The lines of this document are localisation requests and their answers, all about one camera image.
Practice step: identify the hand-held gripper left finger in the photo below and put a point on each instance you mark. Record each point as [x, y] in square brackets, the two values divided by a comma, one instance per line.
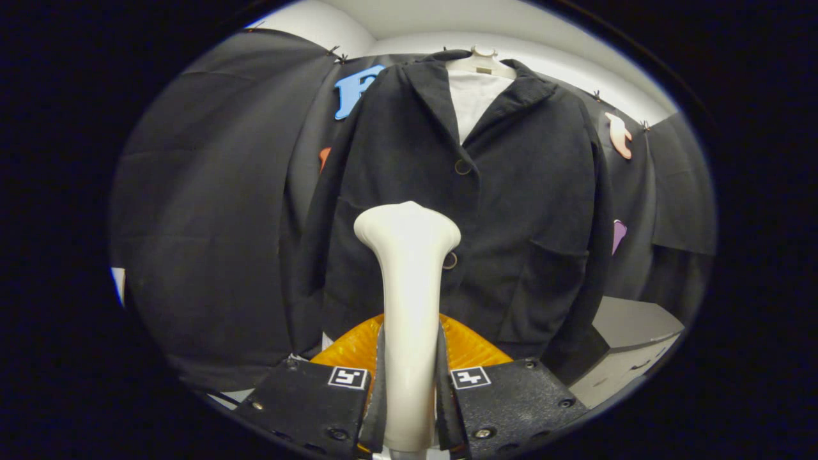
[307, 409]

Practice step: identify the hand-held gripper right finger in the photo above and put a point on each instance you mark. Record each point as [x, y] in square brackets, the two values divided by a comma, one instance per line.
[511, 402]

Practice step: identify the white garment steamer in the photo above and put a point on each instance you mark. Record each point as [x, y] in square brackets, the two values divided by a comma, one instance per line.
[409, 294]

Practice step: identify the black suit jacket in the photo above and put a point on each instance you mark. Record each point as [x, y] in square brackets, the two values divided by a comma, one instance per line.
[524, 191]

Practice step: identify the white shirt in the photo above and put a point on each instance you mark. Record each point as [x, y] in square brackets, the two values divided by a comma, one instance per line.
[476, 102]

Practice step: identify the white clothes hanger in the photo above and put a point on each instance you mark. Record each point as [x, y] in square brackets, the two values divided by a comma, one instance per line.
[482, 62]

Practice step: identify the grey cabinet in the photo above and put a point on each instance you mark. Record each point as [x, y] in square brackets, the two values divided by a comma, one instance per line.
[632, 319]

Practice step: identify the black backdrop cloth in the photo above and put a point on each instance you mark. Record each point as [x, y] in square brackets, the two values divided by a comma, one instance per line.
[204, 191]

